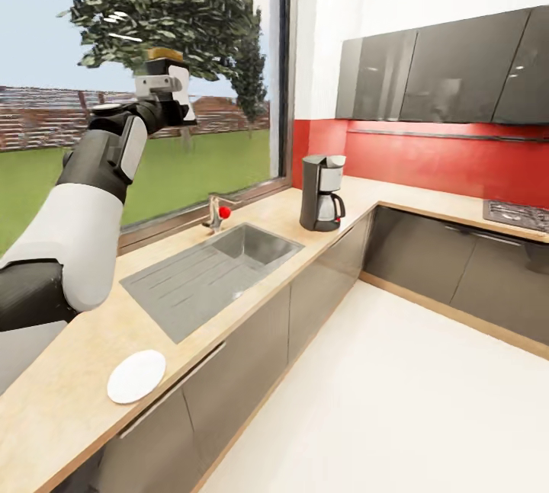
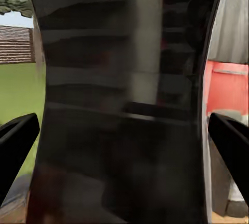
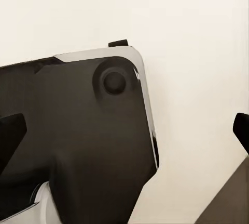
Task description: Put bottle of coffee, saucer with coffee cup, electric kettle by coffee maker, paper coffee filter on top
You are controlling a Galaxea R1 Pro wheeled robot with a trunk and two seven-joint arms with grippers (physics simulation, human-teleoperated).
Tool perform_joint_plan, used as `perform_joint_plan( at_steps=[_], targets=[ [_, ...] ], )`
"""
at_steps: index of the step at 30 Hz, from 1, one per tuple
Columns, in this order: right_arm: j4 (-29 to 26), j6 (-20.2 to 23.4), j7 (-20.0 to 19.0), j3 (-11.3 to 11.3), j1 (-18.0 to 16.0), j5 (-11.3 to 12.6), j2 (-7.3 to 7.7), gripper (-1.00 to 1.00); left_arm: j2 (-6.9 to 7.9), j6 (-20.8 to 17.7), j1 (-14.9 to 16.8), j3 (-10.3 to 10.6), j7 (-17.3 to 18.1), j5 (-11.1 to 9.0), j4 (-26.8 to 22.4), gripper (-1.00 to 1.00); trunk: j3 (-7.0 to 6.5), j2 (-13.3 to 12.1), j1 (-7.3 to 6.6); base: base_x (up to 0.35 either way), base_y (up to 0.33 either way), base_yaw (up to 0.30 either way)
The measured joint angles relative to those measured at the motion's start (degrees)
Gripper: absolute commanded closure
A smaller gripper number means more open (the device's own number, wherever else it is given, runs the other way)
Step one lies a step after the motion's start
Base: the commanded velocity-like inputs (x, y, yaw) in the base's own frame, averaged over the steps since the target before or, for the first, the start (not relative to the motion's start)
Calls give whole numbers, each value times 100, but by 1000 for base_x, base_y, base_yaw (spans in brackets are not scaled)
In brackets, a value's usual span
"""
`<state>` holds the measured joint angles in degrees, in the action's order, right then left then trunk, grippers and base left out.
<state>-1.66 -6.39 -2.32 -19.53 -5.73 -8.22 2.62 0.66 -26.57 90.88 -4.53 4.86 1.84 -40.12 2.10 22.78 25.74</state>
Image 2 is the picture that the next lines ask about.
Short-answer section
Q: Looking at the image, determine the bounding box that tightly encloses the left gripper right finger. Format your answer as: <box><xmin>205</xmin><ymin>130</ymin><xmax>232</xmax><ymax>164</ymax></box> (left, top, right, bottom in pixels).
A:
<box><xmin>209</xmin><ymin>113</ymin><xmax>249</xmax><ymax>207</ymax></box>

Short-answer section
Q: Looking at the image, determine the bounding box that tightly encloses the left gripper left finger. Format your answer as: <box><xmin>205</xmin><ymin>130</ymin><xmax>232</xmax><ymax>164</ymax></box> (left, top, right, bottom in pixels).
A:
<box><xmin>0</xmin><ymin>113</ymin><xmax>40</xmax><ymax>205</ymax></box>

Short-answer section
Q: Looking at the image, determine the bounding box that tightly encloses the bottle of coffee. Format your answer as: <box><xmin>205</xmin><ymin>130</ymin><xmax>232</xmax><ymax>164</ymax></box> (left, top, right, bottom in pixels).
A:
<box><xmin>25</xmin><ymin>0</ymin><xmax>222</xmax><ymax>224</ymax></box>

